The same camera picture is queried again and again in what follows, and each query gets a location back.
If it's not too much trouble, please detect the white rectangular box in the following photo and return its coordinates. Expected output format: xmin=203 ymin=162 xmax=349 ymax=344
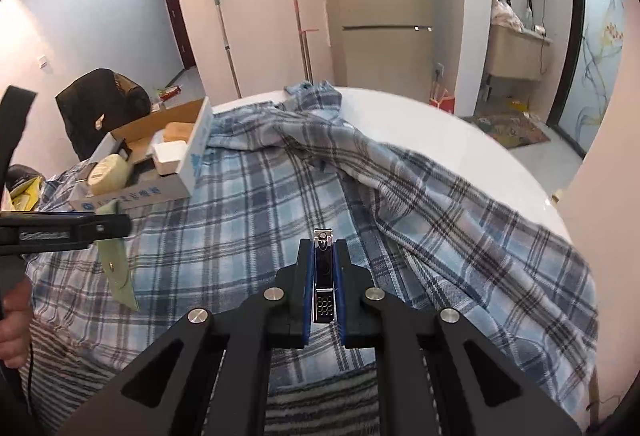
xmin=151 ymin=140 xmax=190 ymax=177

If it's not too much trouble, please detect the frosted glass door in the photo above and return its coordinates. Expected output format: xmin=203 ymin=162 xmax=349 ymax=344
xmin=546 ymin=0 xmax=631 ymax=159

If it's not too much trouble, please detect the white plastic bag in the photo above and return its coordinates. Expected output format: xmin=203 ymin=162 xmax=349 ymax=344
xmin=490 ymin=0 xmax=526 ymax=33

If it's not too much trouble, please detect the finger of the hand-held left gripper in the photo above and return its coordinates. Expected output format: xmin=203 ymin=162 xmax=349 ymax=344
xmin=0 ymin=85 xmax=39 ymax=189
xmin=0 ymin=210 xmax=132 ymax=258

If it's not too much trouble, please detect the person's left hand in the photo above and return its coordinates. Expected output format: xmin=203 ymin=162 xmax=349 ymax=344
xmin=0 ymin=276 xmax=32 ymax=369

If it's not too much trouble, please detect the dark red door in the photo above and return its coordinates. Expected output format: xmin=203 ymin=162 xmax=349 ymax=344
xmin=159 ymin=0 xmax=198 ymax=69

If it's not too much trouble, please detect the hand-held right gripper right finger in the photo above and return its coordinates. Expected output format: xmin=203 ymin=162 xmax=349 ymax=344
xmin=336 ymin=239 xmax=583 ymax=436

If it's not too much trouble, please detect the black jacket covered chair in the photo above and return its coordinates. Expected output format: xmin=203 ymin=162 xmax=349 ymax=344
xmin=54 ymin=67 xmax=152 ymax=163

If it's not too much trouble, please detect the wooden vanity cabinet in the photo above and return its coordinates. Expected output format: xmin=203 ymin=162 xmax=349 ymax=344
xmin=486 ymin=23 xmax=553 ymax=82

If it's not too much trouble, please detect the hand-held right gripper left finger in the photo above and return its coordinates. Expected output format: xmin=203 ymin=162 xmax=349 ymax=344
xmin=60 ymin=239 xmax=315 ymax=436

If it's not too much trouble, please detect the brown floor mat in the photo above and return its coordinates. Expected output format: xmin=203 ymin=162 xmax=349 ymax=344
xmin=472 ymin=112 xmax=551 ymax=149

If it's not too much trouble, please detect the tan rectangular block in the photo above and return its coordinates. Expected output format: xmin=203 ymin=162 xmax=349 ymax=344
xmin=162 ymin=121 xmax=197 ymax=143

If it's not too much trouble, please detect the green snap pouch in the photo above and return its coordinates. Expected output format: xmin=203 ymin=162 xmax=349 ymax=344
xmin=94 ymin=208 xmax=140 ymax=313

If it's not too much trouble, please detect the cardboard box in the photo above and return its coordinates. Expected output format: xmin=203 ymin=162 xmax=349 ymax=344
xmin=67 ymin=96 xmax=215 ymax=213

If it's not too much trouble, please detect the grey striped cloth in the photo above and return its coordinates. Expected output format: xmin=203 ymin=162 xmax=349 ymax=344
xmin=22 ymin=311 xmax=383 ymax=436

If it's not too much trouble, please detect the yellow paper bag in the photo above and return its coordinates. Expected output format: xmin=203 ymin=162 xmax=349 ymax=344
xmin=9 ymin=177 xmax=47 ymax=212

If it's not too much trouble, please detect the pink handled broom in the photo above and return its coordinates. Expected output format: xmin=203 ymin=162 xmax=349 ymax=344
xmin=292 ymin=0 xmax=312 ymax=84

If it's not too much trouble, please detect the red paper bag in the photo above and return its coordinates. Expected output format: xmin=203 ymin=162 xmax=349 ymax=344
xmin=429 ymin=87 xmax=456 ymax=115

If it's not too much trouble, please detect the grey handled mop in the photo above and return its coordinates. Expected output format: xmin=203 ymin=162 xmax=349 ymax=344
xmin=210 ymin=0 xmax=243 ymax=99

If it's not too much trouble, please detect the blue plaid shirt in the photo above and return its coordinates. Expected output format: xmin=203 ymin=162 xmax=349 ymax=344
xmin=20 ymin=80 xmax=601 ymax=436

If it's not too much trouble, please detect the round cream tin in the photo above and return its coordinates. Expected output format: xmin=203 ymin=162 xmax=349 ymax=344
xmin=86 ymin=153 xmax=135 ymax=197

